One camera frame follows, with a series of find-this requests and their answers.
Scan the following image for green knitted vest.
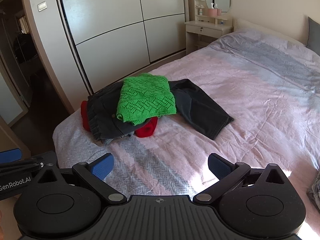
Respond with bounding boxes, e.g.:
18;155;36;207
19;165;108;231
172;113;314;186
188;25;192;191
117;73;177;126

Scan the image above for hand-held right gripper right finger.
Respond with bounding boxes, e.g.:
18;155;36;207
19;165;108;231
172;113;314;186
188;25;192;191
192;153;288;204

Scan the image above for cream dressing table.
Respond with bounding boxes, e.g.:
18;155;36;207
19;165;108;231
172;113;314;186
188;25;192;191
185;0;233;55

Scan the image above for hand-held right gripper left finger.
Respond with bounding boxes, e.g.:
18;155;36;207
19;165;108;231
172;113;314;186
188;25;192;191
37;153;127;204

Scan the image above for white sliding door wardrobe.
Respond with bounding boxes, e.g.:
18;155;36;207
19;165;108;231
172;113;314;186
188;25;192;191
20;0;189;115

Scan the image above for stack of folded grey clothes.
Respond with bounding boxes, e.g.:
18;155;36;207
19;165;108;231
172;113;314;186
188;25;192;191
307;177;320;207

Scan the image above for light grey garment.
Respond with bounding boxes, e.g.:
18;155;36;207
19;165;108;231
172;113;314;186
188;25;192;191
100;134;133;145

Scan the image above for grey pillow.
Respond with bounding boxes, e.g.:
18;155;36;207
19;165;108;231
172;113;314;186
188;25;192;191
307;17;320;52

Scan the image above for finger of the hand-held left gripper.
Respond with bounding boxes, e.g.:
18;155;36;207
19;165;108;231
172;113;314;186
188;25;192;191
0;149;59;172

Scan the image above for black pants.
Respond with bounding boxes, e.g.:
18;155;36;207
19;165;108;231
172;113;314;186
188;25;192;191
87;79;234;145

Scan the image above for pile of dark and red clothes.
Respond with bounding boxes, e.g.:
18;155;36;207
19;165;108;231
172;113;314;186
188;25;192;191
81;101;158;138

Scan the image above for cream bed headboard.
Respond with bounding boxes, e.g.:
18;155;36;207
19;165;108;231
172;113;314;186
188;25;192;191
232;17;308;47

